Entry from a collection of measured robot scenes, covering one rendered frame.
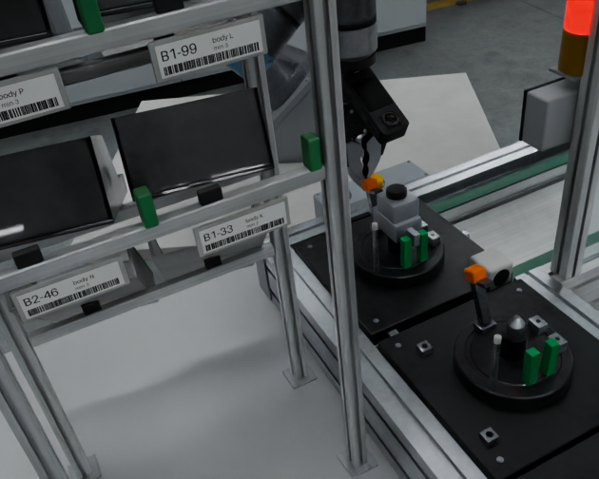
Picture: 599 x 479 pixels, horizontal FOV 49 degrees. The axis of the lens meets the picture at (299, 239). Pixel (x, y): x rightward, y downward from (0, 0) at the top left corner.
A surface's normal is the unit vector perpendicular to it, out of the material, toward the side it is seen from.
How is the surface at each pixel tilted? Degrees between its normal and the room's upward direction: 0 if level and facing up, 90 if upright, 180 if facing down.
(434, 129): 0
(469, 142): 0
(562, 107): 90
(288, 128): 90
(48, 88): 90
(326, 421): 0
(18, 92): 90
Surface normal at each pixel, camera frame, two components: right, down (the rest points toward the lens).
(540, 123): -0.89, 0.34
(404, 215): 0.44, 0.50
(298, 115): -0.08, 0.60
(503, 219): -0.10, -0.80
